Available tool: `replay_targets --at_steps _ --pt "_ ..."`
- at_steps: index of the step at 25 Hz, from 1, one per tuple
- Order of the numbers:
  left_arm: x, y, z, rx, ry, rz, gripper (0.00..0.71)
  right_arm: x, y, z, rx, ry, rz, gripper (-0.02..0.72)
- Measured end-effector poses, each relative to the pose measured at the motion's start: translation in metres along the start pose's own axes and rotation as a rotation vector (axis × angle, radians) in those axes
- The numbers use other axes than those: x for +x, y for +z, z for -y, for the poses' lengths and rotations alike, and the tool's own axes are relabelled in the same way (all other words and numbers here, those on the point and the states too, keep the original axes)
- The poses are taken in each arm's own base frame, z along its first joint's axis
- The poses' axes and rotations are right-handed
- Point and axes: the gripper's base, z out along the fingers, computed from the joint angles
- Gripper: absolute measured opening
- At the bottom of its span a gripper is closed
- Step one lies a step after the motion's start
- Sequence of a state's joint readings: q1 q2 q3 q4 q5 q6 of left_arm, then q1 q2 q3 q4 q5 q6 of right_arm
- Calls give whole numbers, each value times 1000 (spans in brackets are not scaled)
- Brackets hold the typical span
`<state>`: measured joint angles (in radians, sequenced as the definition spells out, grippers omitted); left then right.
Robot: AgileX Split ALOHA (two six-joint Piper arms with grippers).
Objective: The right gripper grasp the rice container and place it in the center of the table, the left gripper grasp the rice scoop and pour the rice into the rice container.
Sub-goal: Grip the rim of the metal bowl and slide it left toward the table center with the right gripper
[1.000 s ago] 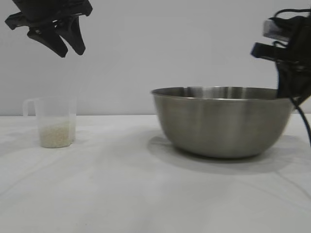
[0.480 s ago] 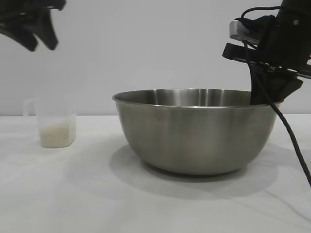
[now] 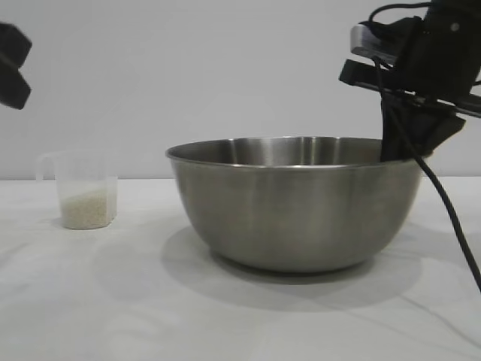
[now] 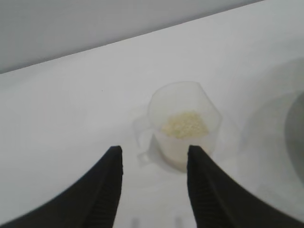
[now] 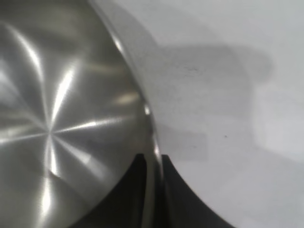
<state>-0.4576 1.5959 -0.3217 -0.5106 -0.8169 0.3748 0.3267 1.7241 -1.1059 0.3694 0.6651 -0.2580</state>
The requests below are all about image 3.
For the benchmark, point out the white uncooked rice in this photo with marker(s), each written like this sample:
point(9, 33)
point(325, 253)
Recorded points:
point(88, 210)

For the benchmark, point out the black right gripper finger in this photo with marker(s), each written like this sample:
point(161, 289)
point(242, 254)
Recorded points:
point(392, 131)
point(437, 129)

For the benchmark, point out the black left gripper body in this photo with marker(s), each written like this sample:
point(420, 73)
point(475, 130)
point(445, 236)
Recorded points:
point(11, 52)

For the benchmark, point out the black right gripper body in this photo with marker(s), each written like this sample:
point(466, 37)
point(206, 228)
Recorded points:
point(443, 56)

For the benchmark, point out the stainless steel mixing bowl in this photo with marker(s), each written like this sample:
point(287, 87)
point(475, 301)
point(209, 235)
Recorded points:
point(293, 210)

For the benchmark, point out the clear plastic measuring cup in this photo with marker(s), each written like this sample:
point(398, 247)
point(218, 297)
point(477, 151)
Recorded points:
point(86, 176)

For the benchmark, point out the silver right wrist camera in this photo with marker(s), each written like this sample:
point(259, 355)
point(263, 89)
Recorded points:
point(360, 37)

